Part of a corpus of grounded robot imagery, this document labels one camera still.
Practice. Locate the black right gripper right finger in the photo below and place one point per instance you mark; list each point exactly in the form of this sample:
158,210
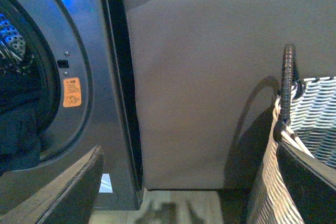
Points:
311,184

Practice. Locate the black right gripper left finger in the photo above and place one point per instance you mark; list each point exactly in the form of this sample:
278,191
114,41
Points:
69,198

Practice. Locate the dark blue clothes in drum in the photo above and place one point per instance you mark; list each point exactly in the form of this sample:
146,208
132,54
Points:
20,144

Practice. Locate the dark grey washing machine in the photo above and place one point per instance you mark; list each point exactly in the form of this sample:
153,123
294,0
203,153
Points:
85,39

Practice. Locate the white woven laundry basket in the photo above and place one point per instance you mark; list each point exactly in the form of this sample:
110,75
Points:
311,129

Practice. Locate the orange warning sticker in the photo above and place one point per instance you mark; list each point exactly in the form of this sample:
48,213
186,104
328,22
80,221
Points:
72,92

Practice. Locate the perforated steel washer drum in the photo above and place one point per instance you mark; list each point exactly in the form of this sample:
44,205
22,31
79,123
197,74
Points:
12,39

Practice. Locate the grey cabinet beside washer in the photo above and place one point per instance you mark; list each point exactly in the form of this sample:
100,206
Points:
206,75

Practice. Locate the black braided basket handle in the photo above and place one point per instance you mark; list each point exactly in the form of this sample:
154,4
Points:
290,74

